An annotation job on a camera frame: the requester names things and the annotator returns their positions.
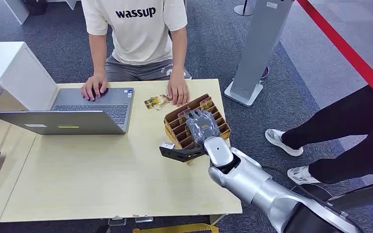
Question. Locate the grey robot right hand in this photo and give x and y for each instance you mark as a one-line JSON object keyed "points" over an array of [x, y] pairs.
{"points": [[202, 127]]}

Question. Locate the person's right hand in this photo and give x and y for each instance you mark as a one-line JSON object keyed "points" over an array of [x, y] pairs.
{"points": [[93, 86]]}

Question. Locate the person's left hand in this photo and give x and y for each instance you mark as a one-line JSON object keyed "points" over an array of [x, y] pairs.
{"points": [[177, 90]]}

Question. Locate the person's right forearm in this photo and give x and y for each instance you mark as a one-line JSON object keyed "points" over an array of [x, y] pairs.
{"points": [[97, 54]]}

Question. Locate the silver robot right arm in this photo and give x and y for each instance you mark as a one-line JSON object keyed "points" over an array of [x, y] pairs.
{"points": [[257, 186]]}

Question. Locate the person's left forearm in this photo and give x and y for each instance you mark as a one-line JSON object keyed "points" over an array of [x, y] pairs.
{"points": [[178, 53]]}

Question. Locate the yellow patterned card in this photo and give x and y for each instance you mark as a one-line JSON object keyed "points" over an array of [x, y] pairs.
{"points": [[183, 115], [151, 103], [164, 98], [206, 103]]}

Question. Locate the brown cardboard card holder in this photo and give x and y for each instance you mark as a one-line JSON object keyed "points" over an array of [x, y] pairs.
{"points": [[177, 128]]}

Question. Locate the seated person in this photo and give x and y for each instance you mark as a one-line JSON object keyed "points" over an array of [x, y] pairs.
{"points": [[138, 35]]}

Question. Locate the standing person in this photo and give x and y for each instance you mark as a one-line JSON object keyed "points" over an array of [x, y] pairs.
{"points": [[347, 135]]}

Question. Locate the grey laptop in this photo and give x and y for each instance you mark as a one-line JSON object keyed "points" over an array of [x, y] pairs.
{"points": [[86, 111]]}

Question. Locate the white sneaker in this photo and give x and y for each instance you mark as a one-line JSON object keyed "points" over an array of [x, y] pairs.
{"points": [[281, 141], [300, 175]]}

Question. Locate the white cabinet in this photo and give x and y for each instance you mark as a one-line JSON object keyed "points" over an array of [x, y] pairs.
{"points": [[11, 72]]}

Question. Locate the grey kiosk stand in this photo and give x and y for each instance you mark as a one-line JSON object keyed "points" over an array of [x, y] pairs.
{"points": [[257, 48]]}

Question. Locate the black bin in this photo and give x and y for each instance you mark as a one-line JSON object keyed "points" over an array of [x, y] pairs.
{"points": [[36, 6]]}

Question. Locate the grey stanchion base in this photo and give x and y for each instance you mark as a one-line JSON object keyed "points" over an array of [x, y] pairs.
{"points": [[243, 9]]}

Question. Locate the white furniture leg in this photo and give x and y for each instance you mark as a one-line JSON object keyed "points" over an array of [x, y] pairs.
{"points": [[16, 9]]}

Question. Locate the red barrier belt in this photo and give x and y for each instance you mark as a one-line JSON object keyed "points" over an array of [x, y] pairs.
{"points": [[347, 51]]}

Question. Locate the dark grey robot body panel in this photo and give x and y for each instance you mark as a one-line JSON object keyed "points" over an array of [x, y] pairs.
{"points": [[360, 194]]}

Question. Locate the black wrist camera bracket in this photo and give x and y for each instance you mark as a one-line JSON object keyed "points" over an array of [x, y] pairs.
{"points": [[180, 155]]}

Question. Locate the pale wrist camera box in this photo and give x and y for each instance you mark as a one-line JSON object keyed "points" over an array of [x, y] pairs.
{"points": [[167, 145]]}

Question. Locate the metal table bracket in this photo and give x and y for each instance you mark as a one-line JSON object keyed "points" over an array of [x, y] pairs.
{"points": [[117, 221], [144, 219]]}

